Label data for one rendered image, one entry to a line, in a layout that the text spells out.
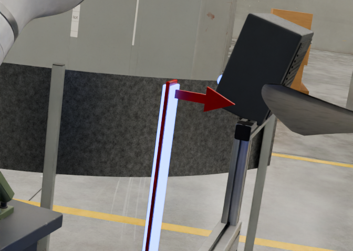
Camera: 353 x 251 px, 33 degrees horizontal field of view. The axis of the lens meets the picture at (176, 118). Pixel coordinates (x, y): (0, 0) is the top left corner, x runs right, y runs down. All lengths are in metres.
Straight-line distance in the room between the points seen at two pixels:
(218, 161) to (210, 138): 0.12
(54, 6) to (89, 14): 5.65
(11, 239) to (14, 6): 0.33
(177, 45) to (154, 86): 4.23
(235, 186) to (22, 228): 0.44
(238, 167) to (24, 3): 0.49
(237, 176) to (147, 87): 1.19
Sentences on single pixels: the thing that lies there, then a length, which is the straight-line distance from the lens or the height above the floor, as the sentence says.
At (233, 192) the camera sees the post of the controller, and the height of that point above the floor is 0.92.
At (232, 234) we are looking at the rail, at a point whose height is 0.86.
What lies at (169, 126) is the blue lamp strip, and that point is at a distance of 0.56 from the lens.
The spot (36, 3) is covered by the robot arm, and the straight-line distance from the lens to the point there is 0.94.
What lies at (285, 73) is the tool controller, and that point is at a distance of 1.11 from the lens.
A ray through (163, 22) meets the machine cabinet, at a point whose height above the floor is 0.94.
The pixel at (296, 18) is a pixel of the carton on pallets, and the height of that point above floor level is 1.13.
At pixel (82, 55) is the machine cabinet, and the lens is 6.68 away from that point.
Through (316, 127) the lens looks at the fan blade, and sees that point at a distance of 0.62.
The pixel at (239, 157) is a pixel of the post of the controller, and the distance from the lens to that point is 1.10.
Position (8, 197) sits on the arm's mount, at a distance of 0.88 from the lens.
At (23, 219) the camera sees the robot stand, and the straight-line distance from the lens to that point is 0.88.
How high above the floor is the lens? 1.27
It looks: 12 degrees down
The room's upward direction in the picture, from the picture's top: 8 degrees clockwise
